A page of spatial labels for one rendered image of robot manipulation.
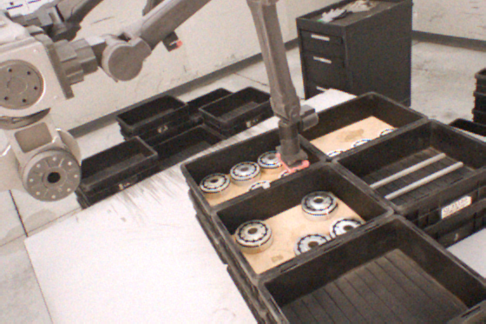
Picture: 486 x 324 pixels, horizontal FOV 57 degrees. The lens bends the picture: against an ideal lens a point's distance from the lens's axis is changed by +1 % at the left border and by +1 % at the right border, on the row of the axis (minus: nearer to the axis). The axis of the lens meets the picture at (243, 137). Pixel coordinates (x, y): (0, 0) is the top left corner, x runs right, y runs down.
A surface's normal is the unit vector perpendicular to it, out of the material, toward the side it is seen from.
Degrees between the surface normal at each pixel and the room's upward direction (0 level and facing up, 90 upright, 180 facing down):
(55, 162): 90
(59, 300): 0
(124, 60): 95
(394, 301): 0
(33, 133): 90
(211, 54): 90
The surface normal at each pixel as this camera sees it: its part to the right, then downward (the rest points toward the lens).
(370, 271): -0.18, -0.86
